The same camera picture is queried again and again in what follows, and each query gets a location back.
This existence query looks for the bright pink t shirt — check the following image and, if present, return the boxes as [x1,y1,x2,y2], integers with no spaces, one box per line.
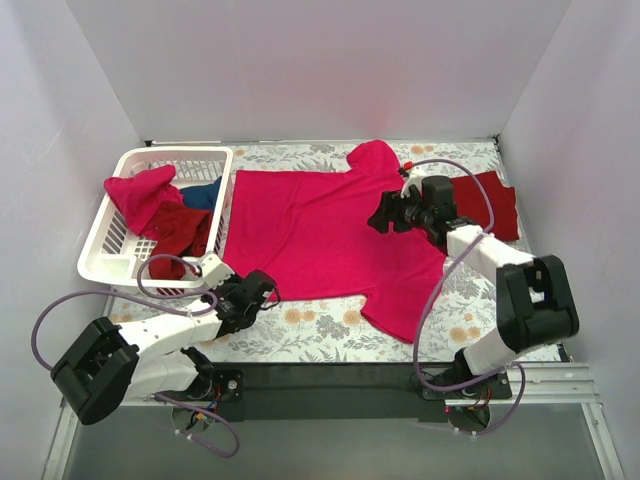
[224,140,445,343]

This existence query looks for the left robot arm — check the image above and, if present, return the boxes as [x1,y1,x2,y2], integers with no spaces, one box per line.
[50,270,280,425]

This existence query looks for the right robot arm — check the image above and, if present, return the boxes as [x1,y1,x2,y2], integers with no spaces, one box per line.
[368,167,579,398]

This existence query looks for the folded dark red t shirt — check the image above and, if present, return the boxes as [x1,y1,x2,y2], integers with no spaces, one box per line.
[451,171,520,242]

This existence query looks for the dark red crumpled t shirt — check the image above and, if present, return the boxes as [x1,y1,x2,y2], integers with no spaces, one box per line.
[149,201,213,280]

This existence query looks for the blue t shirt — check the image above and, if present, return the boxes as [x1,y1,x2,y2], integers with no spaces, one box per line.
[180,177,222,211]

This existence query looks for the floral patterned table mat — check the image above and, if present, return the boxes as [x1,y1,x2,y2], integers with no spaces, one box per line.
[98,140,561,364]

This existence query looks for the white plastic laundry basket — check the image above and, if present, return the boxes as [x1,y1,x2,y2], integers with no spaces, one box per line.
[77,145,234,293]

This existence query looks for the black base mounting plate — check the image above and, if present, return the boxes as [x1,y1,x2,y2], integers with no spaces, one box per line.
[186,363,512,423]

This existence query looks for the pink t shirt in basket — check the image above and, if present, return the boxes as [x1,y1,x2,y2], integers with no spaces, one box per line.
[103,165,183,240]

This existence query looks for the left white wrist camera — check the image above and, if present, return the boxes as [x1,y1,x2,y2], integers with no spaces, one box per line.
[193,252,235,291]

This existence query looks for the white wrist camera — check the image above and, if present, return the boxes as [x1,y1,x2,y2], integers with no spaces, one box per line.
[399,162,427,198]
[193,252,235,291]

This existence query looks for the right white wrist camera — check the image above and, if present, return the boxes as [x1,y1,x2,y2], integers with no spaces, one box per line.
[399,162,427,198]

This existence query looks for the aluminium frame rail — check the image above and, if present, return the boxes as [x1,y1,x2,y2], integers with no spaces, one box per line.
[51,354,595,414]

